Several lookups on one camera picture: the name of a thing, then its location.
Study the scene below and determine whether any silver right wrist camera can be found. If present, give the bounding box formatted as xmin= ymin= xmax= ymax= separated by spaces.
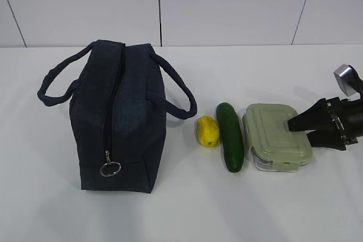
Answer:
xmin=334 ymin=64 xmax=362 ymax=97

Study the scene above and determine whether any glass container green lid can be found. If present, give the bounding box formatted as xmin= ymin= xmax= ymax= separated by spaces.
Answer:
xmin=242 ymin=103 xmax=313 ymax=172

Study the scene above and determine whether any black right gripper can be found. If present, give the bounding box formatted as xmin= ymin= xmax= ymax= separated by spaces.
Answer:
xmin=288 ymin=97 xmax=362 ymax=151

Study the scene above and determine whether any yellow lemon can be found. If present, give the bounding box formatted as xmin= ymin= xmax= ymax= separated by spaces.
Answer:
xmin=196 ymin=116 xmax=220 ymax=147

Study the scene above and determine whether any navy blue lunch bag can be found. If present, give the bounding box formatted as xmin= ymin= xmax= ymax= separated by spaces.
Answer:
xmin=37 ymin=40 xmax=197 ymax=193

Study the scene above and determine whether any green cucumber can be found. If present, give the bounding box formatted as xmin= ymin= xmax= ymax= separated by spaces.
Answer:
xmin=216 ymin=102 xmax=244 ymax=173

